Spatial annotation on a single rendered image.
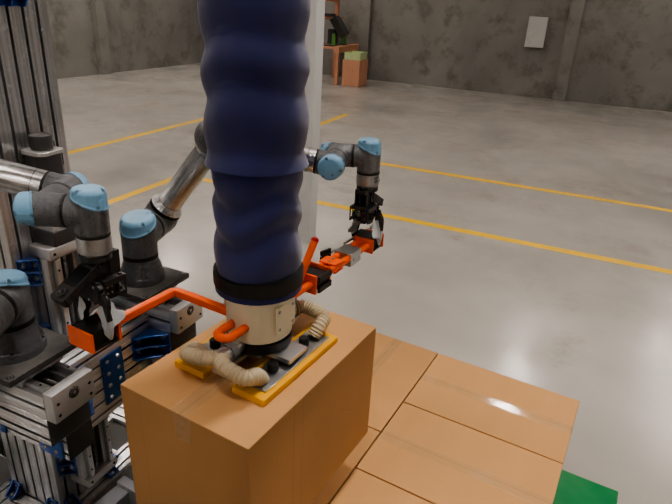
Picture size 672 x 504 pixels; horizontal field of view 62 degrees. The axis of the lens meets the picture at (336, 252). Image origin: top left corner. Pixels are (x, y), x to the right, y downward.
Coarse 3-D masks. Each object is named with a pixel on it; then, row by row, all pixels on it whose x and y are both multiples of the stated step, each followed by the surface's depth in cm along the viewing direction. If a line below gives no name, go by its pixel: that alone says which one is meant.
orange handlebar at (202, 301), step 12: (336, 252) 181; (324, 264) 173; (336, 264) 172; (180, 288) 154; (156, 300) 148; (192, 300) 150; (204, 300) 148; (132, 312) 142; (144, 312) 145; (228, 324) 138; (216, 336) 134; (228, 336) 133; (240, 336) 137
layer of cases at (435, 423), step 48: (384, 336) 261; (384, 384) 228; (432, 384) 229; (480, 384) 231; (528, 384) 233; (384, 432) 202; (432, 432) 203; (480, 432) 205; (528, 432) 206; (336, 480) 181; (384, 480) 182; (432, 480) 183; (480, 480) 184; (528, 480) 185
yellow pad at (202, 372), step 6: (204, 342) 152; (210, 342) 147; (216, 342) 147; (210, 348) 148; (216, 348) 148; (180, 360) 144; (180, 366) 143; (186, 366) 142; (192, 366) 142; (198, 366) 142; (192, 372) 141; (198, 372) 140; (204, 372) 140; (210, 372) 142
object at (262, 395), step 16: (304, 336) 151; (336, 336) 158; (304, 352) 149; (320, 352) 150; (272, 368) 139; (288, 368) 142; (304, 368) 144; (272, 384) 136; (288, 384) 139; (256, 400) 132
